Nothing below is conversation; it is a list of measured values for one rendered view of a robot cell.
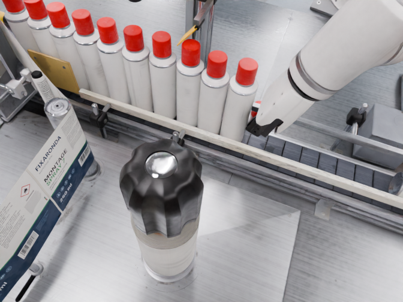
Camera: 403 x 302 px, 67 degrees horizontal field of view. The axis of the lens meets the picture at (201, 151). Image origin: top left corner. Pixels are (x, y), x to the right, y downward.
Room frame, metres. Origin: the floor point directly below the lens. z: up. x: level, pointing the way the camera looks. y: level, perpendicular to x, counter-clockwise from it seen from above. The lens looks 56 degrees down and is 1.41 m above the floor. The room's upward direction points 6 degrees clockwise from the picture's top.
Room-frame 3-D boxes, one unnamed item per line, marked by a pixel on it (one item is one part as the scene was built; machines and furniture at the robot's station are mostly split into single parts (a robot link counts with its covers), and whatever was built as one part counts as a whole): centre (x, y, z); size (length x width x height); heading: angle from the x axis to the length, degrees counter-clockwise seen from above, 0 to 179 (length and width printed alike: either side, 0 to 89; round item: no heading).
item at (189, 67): (0.43, 0.04, 0.98); 0.05 x 0.05 x 0.20
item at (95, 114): (0.41, 0.22, 0.89); 0.06 x 0.03 x 0.12; 164
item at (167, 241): (0.14, 0.03, 1.03); 0.09 x 0.09 x 0.30
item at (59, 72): (0.48, 0.33, 0.94); 0.10 x 0.01 x 0.09; 74
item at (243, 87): (0.40, -0.06, 0.98); 0.05 x 0.05 x 0.20
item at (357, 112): (0.41, -0.30, 0.91); 0.07 x 0.03 x 0.16; 164
